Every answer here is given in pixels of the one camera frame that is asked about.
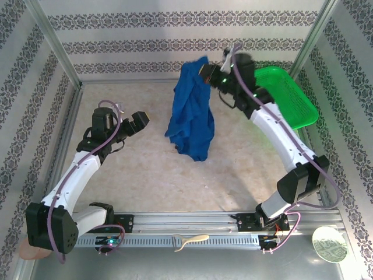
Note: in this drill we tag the green plastic mesh basket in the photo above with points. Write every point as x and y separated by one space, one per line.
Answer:
291 96

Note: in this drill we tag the blue t-shirt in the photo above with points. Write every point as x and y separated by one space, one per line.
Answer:
189 116

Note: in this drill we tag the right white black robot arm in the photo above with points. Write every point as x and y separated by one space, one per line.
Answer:
279 137

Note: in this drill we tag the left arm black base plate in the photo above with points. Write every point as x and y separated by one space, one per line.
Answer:
125 221

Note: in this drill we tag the beige plastic peeler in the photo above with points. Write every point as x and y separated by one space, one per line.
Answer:
195 238

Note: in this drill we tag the translucent pink cup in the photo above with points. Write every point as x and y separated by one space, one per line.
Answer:
29 253

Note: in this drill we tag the aluminium frame post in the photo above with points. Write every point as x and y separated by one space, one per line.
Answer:
314 38
53 38

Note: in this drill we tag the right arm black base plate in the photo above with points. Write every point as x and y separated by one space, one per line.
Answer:
244 221

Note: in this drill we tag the aluminium table side rail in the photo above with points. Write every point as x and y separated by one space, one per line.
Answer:
304 140
64 140

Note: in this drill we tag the small circuit board with LED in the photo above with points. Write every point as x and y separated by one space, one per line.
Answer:
269 240
109 241

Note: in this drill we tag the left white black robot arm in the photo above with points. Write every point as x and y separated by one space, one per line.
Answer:
70 181

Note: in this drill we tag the round disc with code print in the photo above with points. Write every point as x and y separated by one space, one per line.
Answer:
329 245

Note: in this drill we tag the wide aluminium mounting rail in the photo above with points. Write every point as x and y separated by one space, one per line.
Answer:
186 218

